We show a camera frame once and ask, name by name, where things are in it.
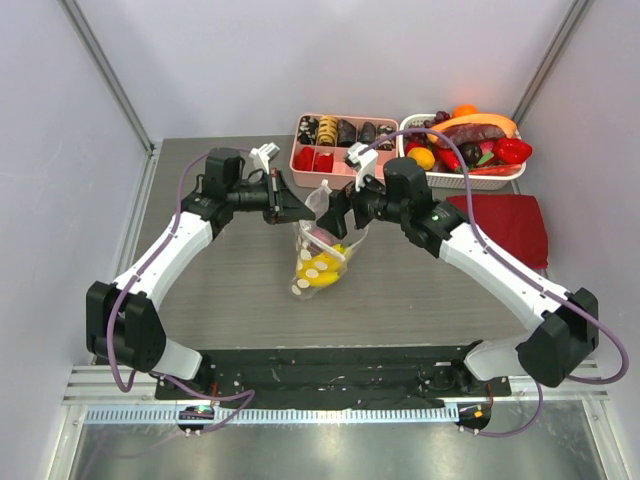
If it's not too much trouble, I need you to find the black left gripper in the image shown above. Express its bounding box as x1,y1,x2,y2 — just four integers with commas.
227,168,315,225

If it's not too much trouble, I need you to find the purple red onion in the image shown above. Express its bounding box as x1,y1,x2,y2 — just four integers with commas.
310,228,336,250

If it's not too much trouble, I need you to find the clear polka dot zip bag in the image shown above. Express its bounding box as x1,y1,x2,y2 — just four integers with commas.
290,211,369,300

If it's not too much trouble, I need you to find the yellow banana bunch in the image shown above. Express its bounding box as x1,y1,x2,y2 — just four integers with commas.
294,244,351,290

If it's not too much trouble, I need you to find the orange fruit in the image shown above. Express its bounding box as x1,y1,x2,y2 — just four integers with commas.
407,147,436,171

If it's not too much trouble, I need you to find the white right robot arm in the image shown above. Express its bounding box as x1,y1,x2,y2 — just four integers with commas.
317,157,599,395

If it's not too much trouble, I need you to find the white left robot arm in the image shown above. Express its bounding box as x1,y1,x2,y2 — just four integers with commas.
86,143,314,399

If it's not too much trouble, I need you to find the pink compartment box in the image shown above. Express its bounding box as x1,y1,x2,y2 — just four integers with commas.
289,113,399,189

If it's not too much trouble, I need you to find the white fruit basket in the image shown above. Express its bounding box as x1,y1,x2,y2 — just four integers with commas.
397,112,527,191

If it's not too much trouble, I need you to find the red chili pepper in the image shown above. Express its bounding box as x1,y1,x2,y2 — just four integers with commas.
432,146,463,174

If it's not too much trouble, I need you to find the dark grapes bunch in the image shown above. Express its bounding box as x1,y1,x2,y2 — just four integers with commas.
404,110,451,145

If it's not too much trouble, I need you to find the purple sweet potato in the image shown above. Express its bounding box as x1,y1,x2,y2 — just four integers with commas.
442,123,506,147

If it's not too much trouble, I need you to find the dark plum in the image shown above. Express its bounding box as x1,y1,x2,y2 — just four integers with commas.
458,142,482,168

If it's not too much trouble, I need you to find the small orange tangerine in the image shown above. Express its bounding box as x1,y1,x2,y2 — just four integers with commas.
452,104,479,118

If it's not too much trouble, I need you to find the pink dragon fruit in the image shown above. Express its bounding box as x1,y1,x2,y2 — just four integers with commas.
479,141,495,158

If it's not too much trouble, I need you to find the red cloth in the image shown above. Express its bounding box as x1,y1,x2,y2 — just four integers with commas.
472,194,549,270

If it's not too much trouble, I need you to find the orange papaya slice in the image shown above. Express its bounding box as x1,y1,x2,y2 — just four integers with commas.
433,113,518,138

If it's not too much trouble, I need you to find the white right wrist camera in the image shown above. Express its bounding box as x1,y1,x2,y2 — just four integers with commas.
344,142,378,192

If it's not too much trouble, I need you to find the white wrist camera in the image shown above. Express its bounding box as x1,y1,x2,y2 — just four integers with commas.
249,142,280,173
344,142,378,192

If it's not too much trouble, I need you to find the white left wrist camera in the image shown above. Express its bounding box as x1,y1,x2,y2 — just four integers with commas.
249,142,280,173

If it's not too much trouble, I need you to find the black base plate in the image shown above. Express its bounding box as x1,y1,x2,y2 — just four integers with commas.
154,342,512,411

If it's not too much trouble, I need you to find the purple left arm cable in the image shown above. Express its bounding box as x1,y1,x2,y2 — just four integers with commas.
89,146,256,459

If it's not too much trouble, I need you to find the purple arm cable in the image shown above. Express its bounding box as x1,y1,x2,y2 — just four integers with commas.
362,127,630,439
89,146,256,459

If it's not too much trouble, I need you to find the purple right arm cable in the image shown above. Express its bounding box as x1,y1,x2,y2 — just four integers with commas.
362,127,630,439

